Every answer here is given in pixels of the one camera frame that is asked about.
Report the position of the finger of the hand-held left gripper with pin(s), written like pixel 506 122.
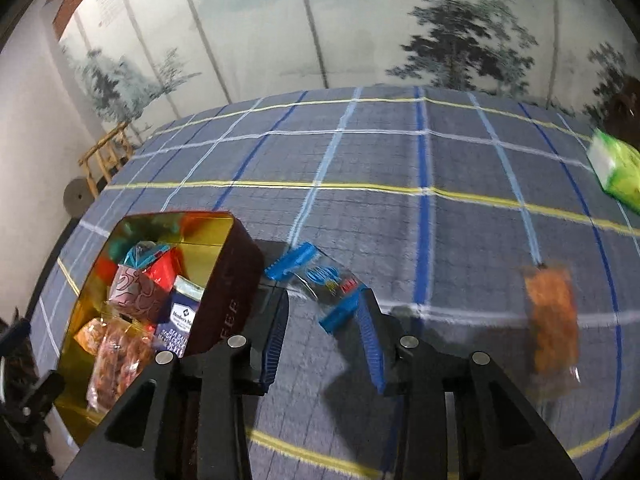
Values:
pixel 46 391

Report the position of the clear packet with blue ends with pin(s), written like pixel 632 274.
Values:
pixel 320 280

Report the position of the round grey disc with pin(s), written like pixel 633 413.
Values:
pixel 76 197

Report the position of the tree landscape wall mural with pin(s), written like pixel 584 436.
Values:
pixel 325 20

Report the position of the navy and white snack packet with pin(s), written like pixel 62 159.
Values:
pixel 181 317

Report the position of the brown snack clear packet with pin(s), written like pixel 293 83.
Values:
pixel 117 365

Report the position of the green tissue pack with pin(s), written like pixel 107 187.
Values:
pixel 620 170

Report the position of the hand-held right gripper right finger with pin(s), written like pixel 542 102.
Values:
pixel 372 347

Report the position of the teal snack packet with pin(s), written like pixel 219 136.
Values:
pixel 142 254

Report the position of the blue checked tablecloth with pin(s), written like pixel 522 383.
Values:
pixel 400 185

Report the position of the dark carved wooden chair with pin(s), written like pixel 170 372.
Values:
pixel 625 105

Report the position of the pink patterned snack packet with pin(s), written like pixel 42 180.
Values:
pixel 135 290

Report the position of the small orange snack packet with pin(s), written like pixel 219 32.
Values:
pixel 90 336

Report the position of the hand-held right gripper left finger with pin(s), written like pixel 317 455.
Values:
pixel 275 345

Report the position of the orange snack clear packet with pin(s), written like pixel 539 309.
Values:
pixel 552 327

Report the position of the gold tin box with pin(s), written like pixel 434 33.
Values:
pixel 235 280

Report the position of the red snack packet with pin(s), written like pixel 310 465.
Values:
pixel 167 270

